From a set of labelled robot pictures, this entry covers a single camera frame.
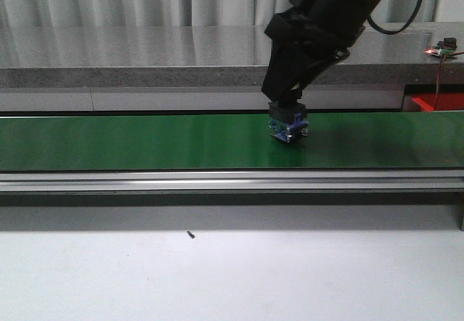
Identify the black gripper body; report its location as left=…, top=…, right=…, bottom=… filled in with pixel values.
left=265, top=7, right=365, bottom=50

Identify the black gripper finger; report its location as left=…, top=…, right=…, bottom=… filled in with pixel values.
left=288, top=47, right=350, bottom=99
left=261, top=41, right=307, bottom=102

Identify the yellow mushroom push button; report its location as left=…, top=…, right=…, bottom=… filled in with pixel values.
left=268, top=84, right=309, bottom=144

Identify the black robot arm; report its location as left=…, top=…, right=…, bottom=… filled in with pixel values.
left=262, top=0, right=380, bottom=101

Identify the green conveyor belt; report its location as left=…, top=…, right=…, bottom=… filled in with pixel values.
left=1, top=112, right=463, bottom=172

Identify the small green circuit board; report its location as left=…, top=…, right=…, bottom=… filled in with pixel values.
left=424, top=37, right=463, bottom=58

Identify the red plastic bin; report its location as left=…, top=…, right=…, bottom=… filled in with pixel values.
left=411, top=93, right=463, bottom=112

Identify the black cable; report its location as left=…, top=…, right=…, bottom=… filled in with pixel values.
left=366, top=0, right=426, bottom=35

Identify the red orange wire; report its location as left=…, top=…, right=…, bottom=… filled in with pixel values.
left=433, top=54, right=447, bottom=112

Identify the aluminium conveyor frame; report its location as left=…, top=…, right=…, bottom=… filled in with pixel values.
left=1, top=169, right=463, bottom=233

